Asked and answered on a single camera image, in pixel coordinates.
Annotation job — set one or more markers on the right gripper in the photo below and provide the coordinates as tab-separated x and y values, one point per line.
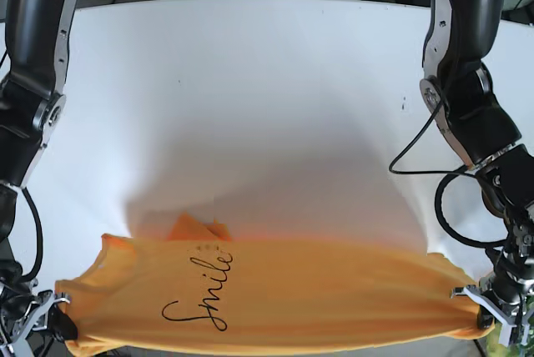
26	313

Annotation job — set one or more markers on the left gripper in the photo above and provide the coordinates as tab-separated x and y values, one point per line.
513	290

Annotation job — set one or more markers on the orange yellow T-shirt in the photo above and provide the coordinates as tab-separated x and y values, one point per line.
201	292

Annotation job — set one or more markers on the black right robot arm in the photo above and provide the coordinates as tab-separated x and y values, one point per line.
32	101

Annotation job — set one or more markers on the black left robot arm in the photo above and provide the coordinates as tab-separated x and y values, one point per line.
458	90

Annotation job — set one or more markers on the green potted plant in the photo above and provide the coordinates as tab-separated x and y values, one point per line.
495	349

